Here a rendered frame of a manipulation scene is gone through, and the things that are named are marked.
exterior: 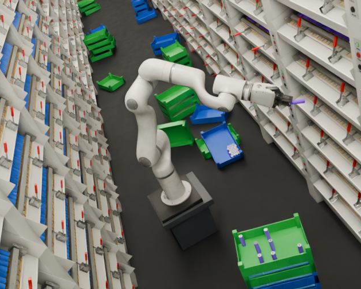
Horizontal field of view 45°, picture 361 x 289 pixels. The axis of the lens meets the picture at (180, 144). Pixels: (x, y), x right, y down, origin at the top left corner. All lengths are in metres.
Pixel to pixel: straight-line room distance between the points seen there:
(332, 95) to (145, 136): 0.93
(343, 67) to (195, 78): 0.62
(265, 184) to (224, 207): 0.31
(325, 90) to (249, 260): 0.79
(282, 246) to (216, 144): 1.40
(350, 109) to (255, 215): 1.18
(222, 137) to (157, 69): 1.41
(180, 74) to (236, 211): 1.16
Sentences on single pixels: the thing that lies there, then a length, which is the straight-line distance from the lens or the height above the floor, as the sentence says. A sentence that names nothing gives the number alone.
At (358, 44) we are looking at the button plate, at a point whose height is 1.27.
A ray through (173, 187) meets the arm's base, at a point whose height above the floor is 0.41.
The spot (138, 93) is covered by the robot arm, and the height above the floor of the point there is 1.08.
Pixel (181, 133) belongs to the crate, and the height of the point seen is 0.08.
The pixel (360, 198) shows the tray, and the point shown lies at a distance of 2.16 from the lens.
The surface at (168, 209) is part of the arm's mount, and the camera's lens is 2.51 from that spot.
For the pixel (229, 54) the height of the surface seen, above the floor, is 0.55.
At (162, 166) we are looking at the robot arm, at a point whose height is 0.57.
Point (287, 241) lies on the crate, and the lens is 2.00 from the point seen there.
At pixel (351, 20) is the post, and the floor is 1.33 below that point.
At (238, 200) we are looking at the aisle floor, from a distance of 2.83.
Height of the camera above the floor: 1.93
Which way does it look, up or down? 33 degrees down
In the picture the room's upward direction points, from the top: 24 degrees counter-clockwise
